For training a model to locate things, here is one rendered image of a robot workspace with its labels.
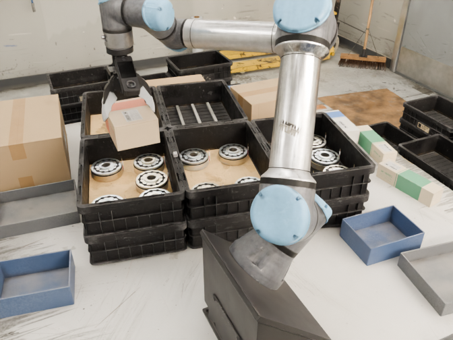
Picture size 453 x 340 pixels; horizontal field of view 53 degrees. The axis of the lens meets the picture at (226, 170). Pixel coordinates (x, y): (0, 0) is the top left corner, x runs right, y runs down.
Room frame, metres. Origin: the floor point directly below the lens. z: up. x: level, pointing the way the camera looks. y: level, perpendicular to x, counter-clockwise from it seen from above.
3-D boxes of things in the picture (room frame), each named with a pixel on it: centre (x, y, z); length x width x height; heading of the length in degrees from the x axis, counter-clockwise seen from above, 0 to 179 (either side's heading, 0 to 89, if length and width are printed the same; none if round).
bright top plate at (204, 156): (1.36, 0.11, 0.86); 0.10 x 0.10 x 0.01
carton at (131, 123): (1.16, 0.27, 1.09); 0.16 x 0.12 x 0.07; 24
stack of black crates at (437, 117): (2.50, -1.32, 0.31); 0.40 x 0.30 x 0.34; 24
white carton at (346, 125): (1.76, -0.47, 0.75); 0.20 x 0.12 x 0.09; 15
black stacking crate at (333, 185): (1.34, -0.28, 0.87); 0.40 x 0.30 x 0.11; 14
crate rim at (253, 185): (1.27, 0.02, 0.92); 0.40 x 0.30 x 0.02; 14
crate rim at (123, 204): (1.20, 0.31, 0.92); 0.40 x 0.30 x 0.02; 14
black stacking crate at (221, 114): (1.66, 0.11, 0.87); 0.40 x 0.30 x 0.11; 14
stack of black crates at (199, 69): (3.08, 0.20, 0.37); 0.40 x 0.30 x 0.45; 114
